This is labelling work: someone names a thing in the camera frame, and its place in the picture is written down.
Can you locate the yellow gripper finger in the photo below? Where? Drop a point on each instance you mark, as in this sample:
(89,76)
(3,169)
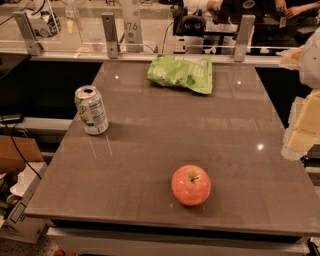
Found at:
(300,141)
(309,117)

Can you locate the green rice chip bag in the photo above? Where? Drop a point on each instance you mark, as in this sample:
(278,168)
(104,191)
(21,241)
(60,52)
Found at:
(178,71)

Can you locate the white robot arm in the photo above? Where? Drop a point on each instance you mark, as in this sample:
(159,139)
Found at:
(309,66)

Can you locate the red apple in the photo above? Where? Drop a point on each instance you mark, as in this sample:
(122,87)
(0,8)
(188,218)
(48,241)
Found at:
(191,185)

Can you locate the person in background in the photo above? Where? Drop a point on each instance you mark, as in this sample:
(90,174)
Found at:
(293,11)

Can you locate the white green soda can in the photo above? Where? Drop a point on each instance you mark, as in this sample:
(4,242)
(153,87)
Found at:
(91,110)

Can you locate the glass barrier panel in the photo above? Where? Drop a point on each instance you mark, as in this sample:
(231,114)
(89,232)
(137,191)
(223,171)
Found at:
(85,35)

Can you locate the white machine behind glass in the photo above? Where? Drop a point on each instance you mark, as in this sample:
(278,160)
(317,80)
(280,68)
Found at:
(44,23)

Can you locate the white cardboard box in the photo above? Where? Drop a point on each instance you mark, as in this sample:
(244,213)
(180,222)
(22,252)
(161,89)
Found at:
(17,226)

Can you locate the right metal bracket post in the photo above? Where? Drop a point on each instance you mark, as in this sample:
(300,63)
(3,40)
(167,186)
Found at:
(246,27)

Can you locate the metal bracket post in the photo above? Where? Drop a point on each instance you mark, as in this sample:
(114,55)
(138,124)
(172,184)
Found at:
(110,32)
(33,47)
(246,27)

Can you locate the black camera device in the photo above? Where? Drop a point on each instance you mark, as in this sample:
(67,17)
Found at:
(188,25)

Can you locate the numbered white sign post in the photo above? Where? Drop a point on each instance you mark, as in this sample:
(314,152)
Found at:
(132,25)

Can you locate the middle metal bracket post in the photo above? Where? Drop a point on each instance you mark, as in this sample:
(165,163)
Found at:
(110,32)

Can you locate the left metal bracket post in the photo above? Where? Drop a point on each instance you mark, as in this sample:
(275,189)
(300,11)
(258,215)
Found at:
(33,47)

